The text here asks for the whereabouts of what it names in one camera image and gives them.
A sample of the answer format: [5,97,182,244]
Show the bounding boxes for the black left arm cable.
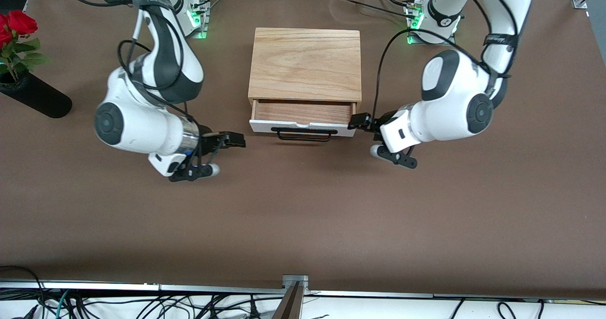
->
[371,0,517,122]

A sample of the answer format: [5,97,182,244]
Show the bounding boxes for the red roses with green leaves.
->
[0,9,51,81]

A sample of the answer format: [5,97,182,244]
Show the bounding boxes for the teal floor cable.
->
[53,291,72,319]

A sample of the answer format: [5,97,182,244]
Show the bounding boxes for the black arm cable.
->
[51,0,202,169]
[371,0,517,122]

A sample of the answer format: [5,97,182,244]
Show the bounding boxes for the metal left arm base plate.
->
[406,1,458,46]

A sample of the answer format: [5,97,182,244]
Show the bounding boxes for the light wooden cabinet box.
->
[248,27,363,114]

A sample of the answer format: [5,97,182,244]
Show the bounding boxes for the brown table cover mat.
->
[0,0,606,299]

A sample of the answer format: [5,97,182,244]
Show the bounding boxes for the aluminium table edge rail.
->
[0,280,606,302]

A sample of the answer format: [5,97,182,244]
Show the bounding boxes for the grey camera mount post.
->
[272,275,310,319]

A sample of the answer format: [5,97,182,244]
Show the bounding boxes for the black looping floor cable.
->
[0,265,45,310]

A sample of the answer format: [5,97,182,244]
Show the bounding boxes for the black cylindrical vase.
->
[0,71,73,119]

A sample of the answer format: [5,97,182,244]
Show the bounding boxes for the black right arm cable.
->
[51,0,202,169]

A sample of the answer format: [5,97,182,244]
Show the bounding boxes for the white drawer with black handle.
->
[249,100,357,142]

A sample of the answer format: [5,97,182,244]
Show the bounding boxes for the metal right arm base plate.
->
[186,0,209,40]

